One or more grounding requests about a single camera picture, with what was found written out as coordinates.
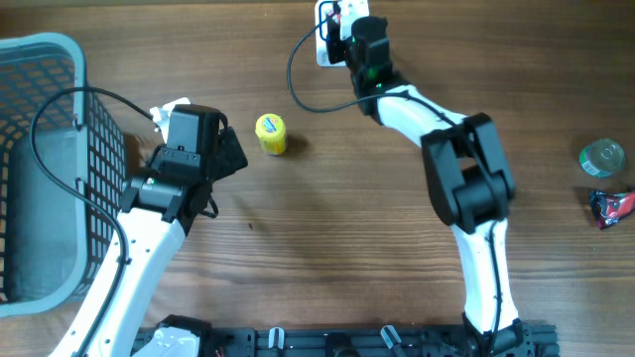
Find round tin can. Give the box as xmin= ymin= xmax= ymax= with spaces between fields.
xmin=578 ymin=138 xmax=625 ymax=178

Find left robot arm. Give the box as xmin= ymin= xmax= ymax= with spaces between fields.
xmin=53 ymin=104 xmax=248 ymax=356

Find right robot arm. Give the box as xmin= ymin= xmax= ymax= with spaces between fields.
xmin=318 ymin=13 xmax=519 ymax=342

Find black red hex wrench packet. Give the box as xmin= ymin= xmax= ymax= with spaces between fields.
xmin=588 ymin=190 xmax=634 ymax=230

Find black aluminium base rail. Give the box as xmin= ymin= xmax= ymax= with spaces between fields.
xmin=131 ymin=324 xmax=561 ymax=357

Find grey plastic shopping basket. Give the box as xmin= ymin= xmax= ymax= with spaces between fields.
xmin=1 ymin=33 xmax=126 ymax=317

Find yellow mentos gum bottle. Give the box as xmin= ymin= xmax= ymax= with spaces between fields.
xmin=255 ymin=113 xmax=287 ymax=156

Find white barcode scanner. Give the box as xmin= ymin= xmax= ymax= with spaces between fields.
xmin=314 ymin=0 xmax=345 ymax=67

